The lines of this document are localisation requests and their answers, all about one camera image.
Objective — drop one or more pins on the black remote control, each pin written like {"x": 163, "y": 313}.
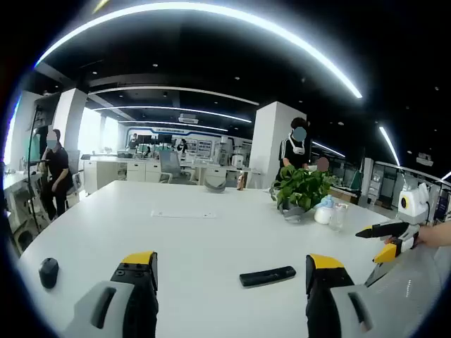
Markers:
{"x": 267, "y": 276}

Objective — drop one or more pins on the black computer mouse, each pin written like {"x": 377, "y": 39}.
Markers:
{"x": 48, "y": 273}

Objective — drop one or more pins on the white mesh bag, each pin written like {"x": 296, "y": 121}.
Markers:
{"x": 408, "y": 295}

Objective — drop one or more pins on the long ceiling light strip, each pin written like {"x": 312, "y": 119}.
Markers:
{"x": 389, "y": 144}
{"x": 197, "y": 8}

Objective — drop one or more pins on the green leafy plant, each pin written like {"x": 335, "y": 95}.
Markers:
{"x": 303, "y": 186}

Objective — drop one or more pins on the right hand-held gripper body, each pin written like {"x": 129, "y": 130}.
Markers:
{"x": 414, "y": 206}

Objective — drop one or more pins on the black tripod stand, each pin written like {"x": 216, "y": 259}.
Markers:
{"x": 35, "y": 169}

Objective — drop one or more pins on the small brown figurine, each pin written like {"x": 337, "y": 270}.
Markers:
{"x": 240, "y": 181}

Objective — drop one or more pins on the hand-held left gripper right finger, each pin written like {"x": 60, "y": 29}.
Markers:
{"x": 324, "y": 292}

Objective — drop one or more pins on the clear glass cup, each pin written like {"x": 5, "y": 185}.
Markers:
{"x": 339, "y": 216}

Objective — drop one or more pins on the grey plant pot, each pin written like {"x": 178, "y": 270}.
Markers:
{"x": 292, "y": 213}

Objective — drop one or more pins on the white bottle with blue cap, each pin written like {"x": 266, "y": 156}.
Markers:
{"x": 324, "y": 213}

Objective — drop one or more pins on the grey office chair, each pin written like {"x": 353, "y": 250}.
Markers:
{"x": 172, "y": 169}

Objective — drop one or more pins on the white office desk row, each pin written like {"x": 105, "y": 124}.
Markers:
{"x": 116, "y": 172}

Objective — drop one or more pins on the white neck-worn device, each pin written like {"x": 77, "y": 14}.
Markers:
{"x": 296, "y": 149}

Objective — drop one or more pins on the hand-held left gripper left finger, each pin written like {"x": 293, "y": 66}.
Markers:
{"x": 138, "y": 281}

